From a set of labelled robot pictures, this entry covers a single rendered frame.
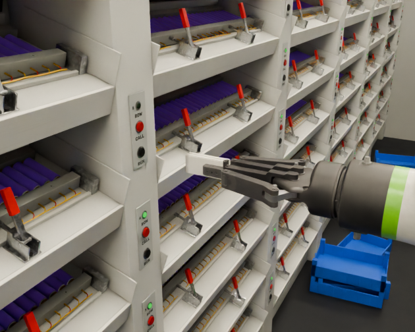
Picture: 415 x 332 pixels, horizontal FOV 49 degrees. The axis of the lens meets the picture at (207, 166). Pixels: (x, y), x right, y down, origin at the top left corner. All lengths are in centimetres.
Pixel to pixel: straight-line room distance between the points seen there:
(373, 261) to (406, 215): 166
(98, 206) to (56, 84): 20
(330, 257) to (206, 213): 121
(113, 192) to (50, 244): 14
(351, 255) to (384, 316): 31
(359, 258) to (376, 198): 166
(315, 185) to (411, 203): 11
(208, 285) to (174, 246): 24
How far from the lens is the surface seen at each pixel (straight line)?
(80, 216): 71
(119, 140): 71
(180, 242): 99
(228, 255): 130
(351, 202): 59
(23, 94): 61
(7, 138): 57
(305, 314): 201
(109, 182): 75
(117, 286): 85
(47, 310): 79
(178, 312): 110
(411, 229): 59
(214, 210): 112
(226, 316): 139
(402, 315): 212
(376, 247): 253
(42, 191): 71
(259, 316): 168
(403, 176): 59
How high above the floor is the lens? 126
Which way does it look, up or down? 22 degrees down
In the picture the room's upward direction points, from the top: straight up
